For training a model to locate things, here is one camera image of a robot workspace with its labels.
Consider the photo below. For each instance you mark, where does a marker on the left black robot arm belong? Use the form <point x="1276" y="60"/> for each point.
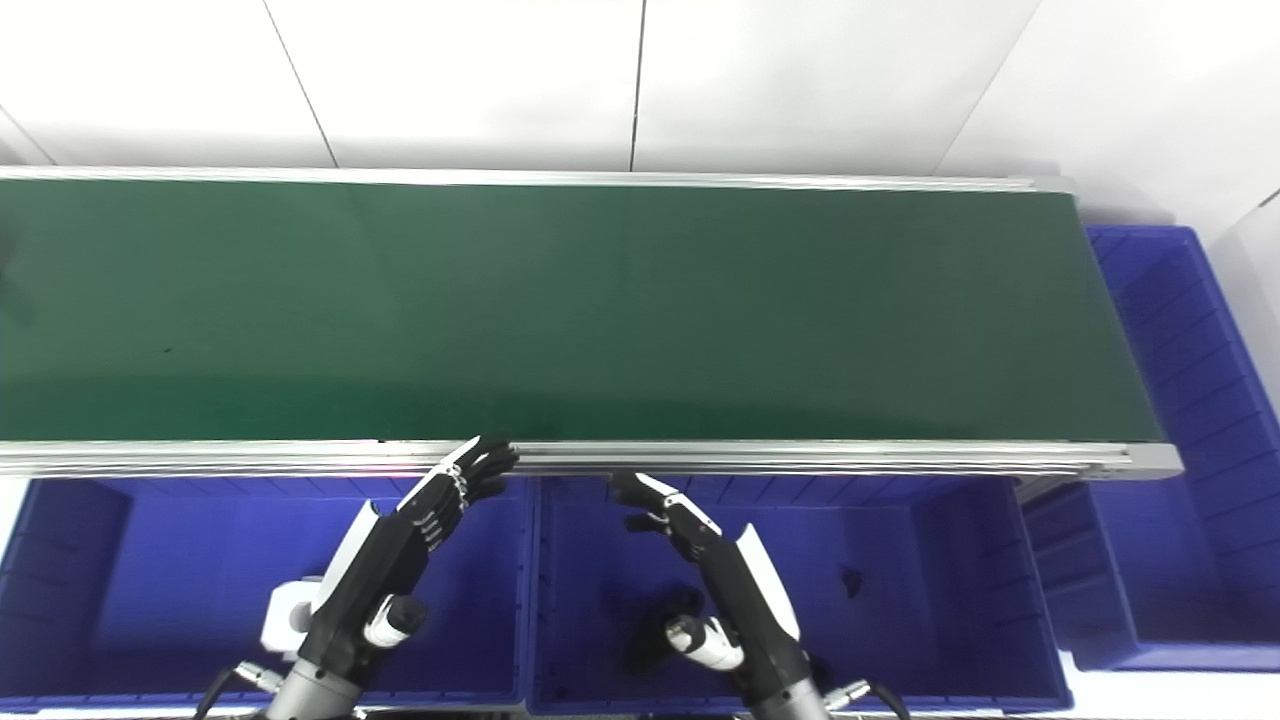
<point x="312" y="695"/>

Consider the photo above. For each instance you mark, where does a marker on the blue plastic bin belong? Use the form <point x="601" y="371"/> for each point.
<point x="1190" y="560"/>
<point x="900" y="640"/>
<point x="180" y="580"/>

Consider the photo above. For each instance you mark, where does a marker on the small black part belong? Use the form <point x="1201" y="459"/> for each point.
<point x="852" y="581"/>

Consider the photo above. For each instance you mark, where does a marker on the white round holed part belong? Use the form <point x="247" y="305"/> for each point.
<point x="285" y="612"/>

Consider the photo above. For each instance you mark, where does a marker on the green conveyor belt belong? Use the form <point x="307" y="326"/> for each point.
<point x="600" y="310"/>
<point x="800" y="458"/>

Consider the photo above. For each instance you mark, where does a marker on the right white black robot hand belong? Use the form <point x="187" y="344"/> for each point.
<point x="750" y="610"/>

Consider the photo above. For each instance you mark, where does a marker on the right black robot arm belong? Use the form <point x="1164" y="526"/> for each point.
<point x="790" y="700"/>

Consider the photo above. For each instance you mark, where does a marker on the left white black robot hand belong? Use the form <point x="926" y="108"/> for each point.
<point x="365" y="580"/>

